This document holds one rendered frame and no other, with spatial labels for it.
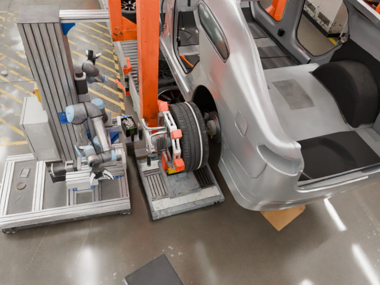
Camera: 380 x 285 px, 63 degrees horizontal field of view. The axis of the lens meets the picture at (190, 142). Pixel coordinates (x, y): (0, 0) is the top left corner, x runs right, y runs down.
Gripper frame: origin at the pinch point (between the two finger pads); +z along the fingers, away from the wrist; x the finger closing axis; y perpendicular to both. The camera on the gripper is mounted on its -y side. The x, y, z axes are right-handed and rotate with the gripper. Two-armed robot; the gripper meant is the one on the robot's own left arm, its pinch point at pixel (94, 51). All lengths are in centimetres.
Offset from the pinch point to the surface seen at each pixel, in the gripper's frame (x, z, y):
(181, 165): 100, -114, 22
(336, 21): 409, 322, 31
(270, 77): 194, 11, -6
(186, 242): 125, -143, 108
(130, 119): 46, -28, 61
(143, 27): 48, -40, -58
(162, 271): 97, -186, 77
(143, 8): 46, -39, -75
